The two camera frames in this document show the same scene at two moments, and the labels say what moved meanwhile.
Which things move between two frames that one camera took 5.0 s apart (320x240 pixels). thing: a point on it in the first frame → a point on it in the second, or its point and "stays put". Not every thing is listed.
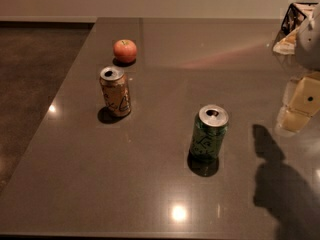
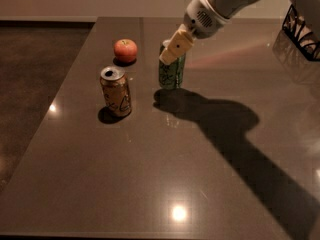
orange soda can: [116, 91] stays put
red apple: [125, 51] stays put
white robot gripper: [309, 47] → [201, 21]
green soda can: [208, 133] → [171, 75]
